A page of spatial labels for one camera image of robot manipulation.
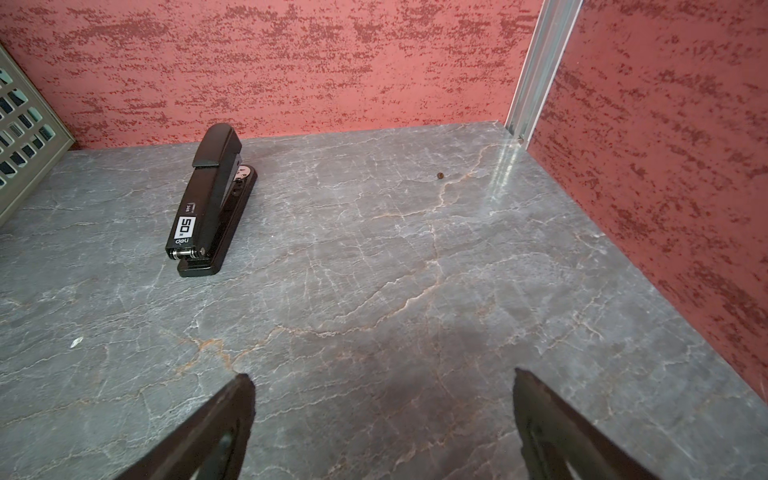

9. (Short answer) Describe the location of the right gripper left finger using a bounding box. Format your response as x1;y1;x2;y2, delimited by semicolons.
118;374;256;479

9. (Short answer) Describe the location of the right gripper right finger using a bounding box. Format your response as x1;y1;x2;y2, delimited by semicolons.
513;368;656;479

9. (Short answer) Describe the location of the green plastic file organizer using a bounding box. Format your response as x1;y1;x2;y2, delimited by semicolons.
0;49;75;223

